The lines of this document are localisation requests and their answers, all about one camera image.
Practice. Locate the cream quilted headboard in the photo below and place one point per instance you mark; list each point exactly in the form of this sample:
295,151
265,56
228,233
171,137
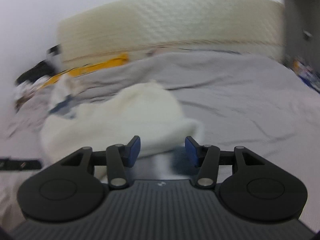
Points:
172,22

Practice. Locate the white sweater with navy stripes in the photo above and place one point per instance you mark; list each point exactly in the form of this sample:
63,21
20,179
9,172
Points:
130,120

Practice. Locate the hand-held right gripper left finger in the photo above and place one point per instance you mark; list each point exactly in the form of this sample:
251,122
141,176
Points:
134,152

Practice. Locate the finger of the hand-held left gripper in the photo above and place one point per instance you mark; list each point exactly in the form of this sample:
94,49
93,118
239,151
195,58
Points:
20,164

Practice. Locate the grey bed sheet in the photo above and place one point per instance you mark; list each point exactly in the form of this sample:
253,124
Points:
232,97

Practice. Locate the grey cabinet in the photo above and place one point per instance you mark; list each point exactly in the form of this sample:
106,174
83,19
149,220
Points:
300,10

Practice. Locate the pile of small colourful things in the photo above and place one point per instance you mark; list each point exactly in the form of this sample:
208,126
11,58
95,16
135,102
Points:
306,73

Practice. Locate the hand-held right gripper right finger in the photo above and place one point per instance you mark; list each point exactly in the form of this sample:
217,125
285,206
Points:
191,152

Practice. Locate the dark cloth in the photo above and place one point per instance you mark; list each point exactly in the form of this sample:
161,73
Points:
35,73

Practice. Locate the yellow cloth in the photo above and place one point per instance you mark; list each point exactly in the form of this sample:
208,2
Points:
100,66

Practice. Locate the wall socket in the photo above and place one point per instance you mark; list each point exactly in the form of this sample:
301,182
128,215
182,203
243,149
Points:
307,35

